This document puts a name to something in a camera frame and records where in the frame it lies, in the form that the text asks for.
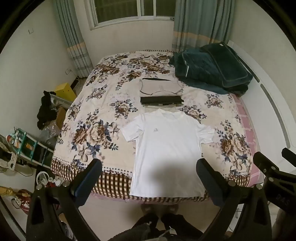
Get yellow box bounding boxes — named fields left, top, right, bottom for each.
left=54, top=83, right=77, bottom=101

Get red patterned shoes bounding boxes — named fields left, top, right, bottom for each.
left=11, top=189, right=33, bottom=211

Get blue striped curtain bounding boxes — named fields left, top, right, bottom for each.
left=53, top=0, right=94, bottom=78
left=173, top=0, right=234, bottom=52

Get window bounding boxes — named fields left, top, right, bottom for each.
left=89, top=0, right=176, bottom=30

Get white round floor object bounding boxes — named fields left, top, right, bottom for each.
left=36, top=171, right=50, bottom=186

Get dark green quilt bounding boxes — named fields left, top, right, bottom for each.
left=168, top=48, right=249, bottom=95

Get folded black garment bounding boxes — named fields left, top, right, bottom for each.
left=140, top=95, right=184, bottom=105

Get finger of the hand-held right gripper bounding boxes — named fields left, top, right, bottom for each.
left=281, top=148, right=296, bottom=168
left=253, top=152, right=281, bottom=180

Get clear plastic bag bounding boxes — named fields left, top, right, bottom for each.
left=39, top=123, right=62, bottom=149

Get white t-shirt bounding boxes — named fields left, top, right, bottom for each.
left=122, top=109, right=215, bottom=197

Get person's left leg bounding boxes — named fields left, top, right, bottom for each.
left=132, top=213, right=160, bottom=241

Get folded beige shirt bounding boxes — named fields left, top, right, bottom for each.
left=139, top=78, right=184, bottom=97

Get white bed headboard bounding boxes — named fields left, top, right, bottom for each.
left=228, top=40, right=296, bottom=163

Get folded white garment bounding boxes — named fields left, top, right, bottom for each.
left=142, top=103, right=183, bottom=109

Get green storage rack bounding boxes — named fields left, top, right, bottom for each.
left=7, top=127, right=56, bottom=167

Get pink checked sheet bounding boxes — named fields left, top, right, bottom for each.
left=231, top=93, right=260, bottom=186

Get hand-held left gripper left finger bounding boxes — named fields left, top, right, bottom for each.
left=26, top=159, right=103, bottom=241

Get dark green pillow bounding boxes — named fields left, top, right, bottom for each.
left=200, top=43, right=253, bottom=88

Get black clothing pile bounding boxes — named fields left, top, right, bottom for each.
left=37, top=91, right=58, bottom=130

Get cardboard box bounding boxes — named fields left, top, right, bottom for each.
left=55, top=105, right=68, bottom=129

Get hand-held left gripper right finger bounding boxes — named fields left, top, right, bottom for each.
left=196, top=158, right=271, bottom=241

